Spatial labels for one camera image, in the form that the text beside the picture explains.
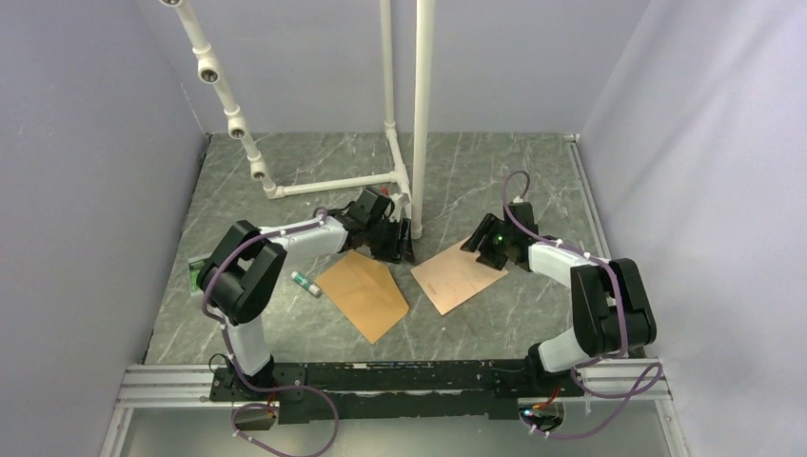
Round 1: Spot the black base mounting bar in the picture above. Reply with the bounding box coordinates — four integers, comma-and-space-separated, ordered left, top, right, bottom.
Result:
208, 359, 583, 425

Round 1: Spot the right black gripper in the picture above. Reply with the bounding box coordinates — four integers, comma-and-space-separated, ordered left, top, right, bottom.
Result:
460, 214, 514, 271

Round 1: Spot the tan letter sheet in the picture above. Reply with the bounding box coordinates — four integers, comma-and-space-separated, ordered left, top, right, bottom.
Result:
410, 238, 508, 316

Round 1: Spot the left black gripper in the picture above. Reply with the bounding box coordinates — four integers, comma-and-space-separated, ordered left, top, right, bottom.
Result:
364, 216, 416, 266

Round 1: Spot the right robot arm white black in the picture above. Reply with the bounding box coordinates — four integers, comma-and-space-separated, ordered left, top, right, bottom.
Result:
461, 202, 658, 395

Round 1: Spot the green white glue stick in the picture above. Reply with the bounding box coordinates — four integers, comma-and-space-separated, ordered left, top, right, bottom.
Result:
290, 270, 322, 298

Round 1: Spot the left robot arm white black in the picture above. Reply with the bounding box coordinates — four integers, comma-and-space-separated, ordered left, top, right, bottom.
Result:
196, 187, 415, 400

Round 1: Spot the brown paper envelope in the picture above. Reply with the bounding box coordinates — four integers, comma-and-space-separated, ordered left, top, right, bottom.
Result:
316, 250, 410, 345

